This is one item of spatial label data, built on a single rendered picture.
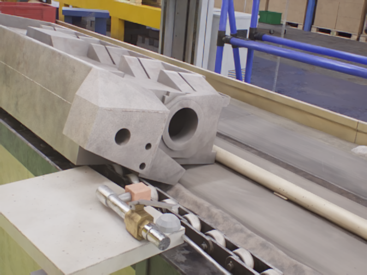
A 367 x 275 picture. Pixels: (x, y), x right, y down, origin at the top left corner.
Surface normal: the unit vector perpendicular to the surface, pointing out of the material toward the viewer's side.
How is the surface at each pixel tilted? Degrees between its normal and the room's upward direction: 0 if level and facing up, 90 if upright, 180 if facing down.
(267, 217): 0
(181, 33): 90
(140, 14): 90
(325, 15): 90
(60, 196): 0
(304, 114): 89
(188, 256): 0
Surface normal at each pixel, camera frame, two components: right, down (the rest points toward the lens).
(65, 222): 0.09, -0.94
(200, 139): 0.63, 0.32
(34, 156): -0.78, 0.14
